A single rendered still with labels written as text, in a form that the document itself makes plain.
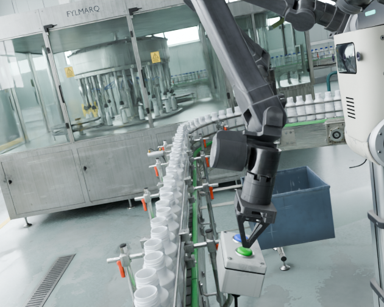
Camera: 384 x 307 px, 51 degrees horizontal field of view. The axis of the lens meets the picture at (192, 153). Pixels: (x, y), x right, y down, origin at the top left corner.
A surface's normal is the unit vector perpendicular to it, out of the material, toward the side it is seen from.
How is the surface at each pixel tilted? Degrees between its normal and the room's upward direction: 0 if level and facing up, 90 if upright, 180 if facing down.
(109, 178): 91
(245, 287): 90
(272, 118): 67
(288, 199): 90
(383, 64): 90
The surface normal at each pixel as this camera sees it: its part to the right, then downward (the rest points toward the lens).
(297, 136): -0.31, 0.26
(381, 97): -0.05, 0.40
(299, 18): -0.24, 0.80
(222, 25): 0.09, -0.19
